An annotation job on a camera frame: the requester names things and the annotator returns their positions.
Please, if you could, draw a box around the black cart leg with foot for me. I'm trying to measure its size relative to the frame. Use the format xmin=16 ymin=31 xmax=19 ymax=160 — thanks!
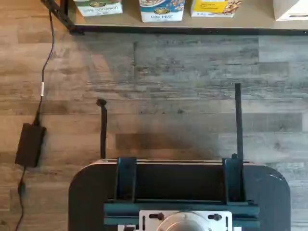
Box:
xmin=96 ymin=98 xmax=108 ymax=160

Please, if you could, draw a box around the dark metal mounting frame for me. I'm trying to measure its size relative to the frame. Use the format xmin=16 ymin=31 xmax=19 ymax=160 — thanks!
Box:
xmin=103 ymin=156 xmax=261 ymax=229

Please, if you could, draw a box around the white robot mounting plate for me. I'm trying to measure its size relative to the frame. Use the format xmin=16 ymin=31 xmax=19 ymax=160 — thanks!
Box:
xmin=139 ymin=209 xmax=233 ymax=231

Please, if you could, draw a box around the yellow white granola box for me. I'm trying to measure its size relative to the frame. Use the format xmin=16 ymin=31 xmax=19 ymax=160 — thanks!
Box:
xmin=191 ymin=0 xmax=243 ymax=18

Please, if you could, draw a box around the straight black cart leg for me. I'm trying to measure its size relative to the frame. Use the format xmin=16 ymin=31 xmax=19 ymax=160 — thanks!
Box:
xmin=234 ymin=82 xmax=244 ymax=161

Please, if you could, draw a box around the plain white box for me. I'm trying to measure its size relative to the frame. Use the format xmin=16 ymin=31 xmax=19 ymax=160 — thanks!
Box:
xmin=273 ymin=0 xmax=308 ymax=23

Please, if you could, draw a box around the black adapter cord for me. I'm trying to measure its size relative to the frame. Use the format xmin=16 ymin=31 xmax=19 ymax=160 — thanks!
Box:
xmin=13 ymin=165 xmax=28 ymax=231

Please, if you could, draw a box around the green apple cinnamon oatmeal box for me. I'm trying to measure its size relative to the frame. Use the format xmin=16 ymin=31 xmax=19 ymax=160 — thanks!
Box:
xmin=73 ymin=0 xmax=124 ymax=18

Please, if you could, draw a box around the thin black power cable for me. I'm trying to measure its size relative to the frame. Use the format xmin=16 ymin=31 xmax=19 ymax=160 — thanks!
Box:
xmin=33 ymin=6 xmax=55 ymax=127

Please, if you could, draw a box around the black metal shelving rack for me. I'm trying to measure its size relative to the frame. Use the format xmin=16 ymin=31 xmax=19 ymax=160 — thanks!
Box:
xmin=40 ymin=0 xmax=308 ymax=37

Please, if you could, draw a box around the black power adapter brick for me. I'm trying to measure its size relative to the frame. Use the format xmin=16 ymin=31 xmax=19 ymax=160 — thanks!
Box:
xmin=14 ymin=123 xmax=47 ymax=168

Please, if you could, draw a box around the blue white Flax Plus box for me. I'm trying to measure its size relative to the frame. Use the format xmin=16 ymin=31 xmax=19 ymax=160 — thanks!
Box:
xmin=139 ymin=0 xmax=185 ymax=24

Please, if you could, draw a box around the black robot cart base plate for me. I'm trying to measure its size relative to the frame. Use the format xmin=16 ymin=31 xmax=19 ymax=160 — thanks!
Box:
xmin=68 ymin=157 xmax=291 ymax=231

